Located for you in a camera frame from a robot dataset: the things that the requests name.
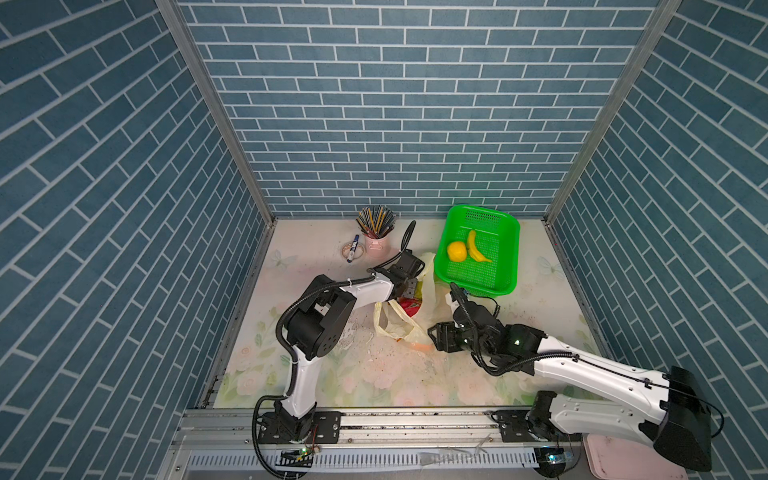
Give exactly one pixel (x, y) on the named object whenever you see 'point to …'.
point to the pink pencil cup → (377, 247)
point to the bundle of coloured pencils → (376, 221)
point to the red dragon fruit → (410, 305)
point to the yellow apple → (457, 251)
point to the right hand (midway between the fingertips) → (432, 329)
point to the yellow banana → (473, 250)
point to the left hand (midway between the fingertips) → (406, 283)
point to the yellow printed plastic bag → (409, 320)
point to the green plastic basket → (497, 238)
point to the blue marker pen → (353, 249)
